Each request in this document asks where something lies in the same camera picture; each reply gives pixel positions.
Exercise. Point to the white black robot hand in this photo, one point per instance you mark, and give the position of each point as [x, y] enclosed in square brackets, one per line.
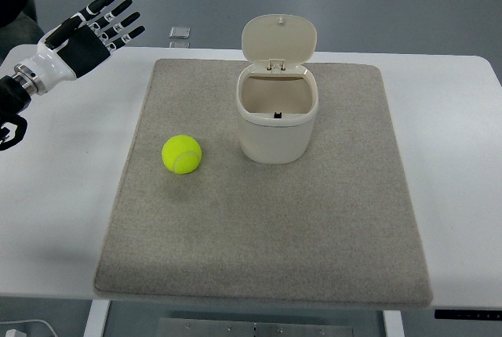
[83, 51]

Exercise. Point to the yellow tennis ball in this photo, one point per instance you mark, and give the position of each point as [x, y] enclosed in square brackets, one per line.
[181, 154]

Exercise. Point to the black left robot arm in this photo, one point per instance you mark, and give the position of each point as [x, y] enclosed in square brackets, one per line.
[17, 90]

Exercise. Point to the dark object top left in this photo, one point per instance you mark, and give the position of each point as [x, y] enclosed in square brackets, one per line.
[19, 21]

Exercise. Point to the beige lidded bin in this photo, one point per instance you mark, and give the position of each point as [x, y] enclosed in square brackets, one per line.
[276, 95]

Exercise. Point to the white table leg left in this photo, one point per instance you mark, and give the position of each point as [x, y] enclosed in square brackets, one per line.
[97, 318]

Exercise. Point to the white table leg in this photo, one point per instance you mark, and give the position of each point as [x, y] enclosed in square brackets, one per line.
[97, 318]
[393, 323]

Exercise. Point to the grey felt mat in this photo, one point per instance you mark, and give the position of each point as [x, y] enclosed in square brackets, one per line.
[335, 226]

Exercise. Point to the white device on floor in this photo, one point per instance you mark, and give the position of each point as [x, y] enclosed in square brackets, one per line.
[22, 327]

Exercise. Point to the white table leg right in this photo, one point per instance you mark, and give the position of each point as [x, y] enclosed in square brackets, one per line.
[393, 323]

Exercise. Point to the black desk control panel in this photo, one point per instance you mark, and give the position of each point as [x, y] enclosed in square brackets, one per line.
[468, 315]

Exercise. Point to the grey metal base plate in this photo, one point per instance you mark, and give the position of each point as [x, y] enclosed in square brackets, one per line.
[179, 327]

